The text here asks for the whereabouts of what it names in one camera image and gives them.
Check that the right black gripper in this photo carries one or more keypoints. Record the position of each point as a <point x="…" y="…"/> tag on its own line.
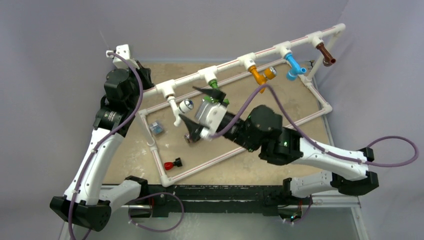
<point x="194" y="129"/>

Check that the white faucet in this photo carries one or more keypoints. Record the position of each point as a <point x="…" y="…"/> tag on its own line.
<point x="181" y="108"/>

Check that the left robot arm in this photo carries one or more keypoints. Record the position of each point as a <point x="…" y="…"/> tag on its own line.
<point x="83" y="204"/>

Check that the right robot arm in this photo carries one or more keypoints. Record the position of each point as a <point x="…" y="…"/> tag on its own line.
<point x="344" y="171"/>

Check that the green faucet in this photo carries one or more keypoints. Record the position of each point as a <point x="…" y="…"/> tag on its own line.
<point x="212" y="84"/>

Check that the pink faucet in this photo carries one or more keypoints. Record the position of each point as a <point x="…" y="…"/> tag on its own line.
<point x="189" y="140"/>

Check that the orange faucet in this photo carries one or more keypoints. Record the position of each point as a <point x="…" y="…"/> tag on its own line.
<point x="262" y="78"/>

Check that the blue faucet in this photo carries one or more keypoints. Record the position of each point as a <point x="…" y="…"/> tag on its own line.
<point x="296" y="69"/>

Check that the brown faucet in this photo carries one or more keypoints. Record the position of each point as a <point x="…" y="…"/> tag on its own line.
<point x="328" y="59"/>

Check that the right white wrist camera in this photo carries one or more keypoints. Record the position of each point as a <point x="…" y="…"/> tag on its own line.
<point x="210" y="116"/>

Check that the white PVC pipe frame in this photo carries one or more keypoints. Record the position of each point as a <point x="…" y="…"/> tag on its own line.
<point x="233" y="71"/>

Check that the black aluminium base frame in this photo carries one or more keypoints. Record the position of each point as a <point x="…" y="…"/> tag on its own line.
<point x="267" y="200"/>

